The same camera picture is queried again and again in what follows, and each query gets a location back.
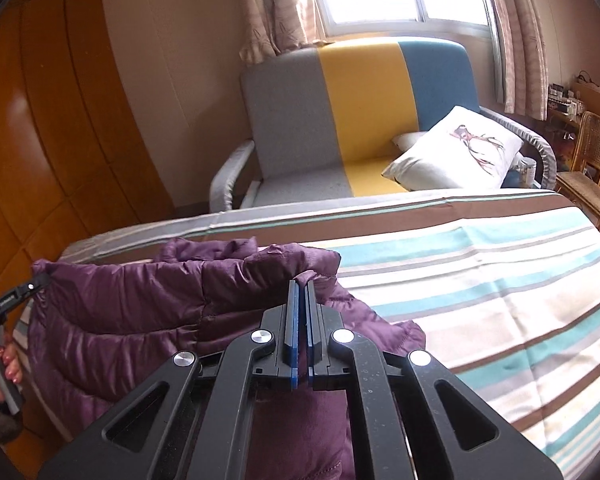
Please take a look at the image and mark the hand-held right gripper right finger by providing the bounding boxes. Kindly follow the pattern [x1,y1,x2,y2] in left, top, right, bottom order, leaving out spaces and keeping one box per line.
[305,282,565,480]

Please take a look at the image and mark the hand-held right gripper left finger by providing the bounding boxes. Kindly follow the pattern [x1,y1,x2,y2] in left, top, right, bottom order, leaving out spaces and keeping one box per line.
[37,280,301,480]

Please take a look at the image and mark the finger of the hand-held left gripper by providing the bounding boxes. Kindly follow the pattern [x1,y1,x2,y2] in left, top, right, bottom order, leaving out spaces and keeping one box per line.
[22,270,51,300]

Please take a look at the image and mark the purple down jacket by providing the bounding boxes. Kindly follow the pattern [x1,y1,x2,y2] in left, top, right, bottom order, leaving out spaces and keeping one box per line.
[27,237,427,480]

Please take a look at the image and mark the wooden wardrobe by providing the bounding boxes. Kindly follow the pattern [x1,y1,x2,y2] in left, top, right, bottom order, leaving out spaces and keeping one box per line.
[0,0,177,461]

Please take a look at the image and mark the striped bed sheet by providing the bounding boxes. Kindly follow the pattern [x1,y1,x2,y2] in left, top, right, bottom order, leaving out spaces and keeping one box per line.
[10,187,600,480]

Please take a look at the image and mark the grey yellow blue sofa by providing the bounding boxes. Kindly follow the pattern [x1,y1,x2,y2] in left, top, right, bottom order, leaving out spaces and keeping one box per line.
[209,37,557,211]

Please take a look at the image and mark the grey pillow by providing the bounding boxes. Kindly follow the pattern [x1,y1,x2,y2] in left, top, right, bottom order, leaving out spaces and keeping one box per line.
[391,130,431,153]

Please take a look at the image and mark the white printed pillow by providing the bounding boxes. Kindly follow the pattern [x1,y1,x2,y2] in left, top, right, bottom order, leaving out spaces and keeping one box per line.
[381,105,525,192]

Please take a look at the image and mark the pale patterned curtain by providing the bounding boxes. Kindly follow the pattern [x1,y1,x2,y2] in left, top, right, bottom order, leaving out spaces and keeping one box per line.
[480,0,551,122]
[235,0,331,66]

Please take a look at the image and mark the cluttered wooden desk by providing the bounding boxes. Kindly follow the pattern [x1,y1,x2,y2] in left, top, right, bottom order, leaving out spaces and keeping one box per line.
[545,72,600,161]

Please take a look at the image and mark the rattan chair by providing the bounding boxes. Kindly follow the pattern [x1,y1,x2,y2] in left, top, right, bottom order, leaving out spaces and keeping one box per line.
[555,110,600,238]

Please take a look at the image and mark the light wooden chair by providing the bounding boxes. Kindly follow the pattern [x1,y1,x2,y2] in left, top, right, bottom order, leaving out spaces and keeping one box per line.
[574,82,600,126]

